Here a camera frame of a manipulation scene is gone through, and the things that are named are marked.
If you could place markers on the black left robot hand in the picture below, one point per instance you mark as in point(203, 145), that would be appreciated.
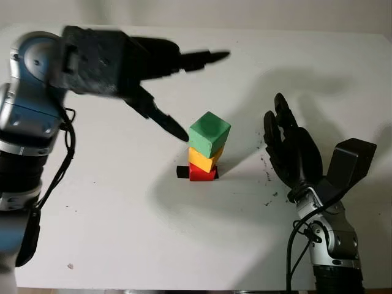
point(153, 61)

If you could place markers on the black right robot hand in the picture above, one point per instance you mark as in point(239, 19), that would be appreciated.
point(294, 153)

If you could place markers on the green block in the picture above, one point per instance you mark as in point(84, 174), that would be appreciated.
point(208, 131)

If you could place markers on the yellow block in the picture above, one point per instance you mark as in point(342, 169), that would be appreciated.
point(200, 160)

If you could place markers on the red block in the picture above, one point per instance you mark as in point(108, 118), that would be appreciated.
point(200, 175)

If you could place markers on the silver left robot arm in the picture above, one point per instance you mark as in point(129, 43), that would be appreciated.
point(27, 122)

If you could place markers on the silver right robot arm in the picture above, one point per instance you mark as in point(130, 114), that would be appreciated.
point(333, 239)

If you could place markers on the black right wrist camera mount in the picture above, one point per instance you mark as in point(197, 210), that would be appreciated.
point(349, 162)

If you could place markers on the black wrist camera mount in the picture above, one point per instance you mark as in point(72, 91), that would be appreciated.
point(349, 162)
point(95, 61)

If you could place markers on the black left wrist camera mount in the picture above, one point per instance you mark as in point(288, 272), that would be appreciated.
point(95, 61)

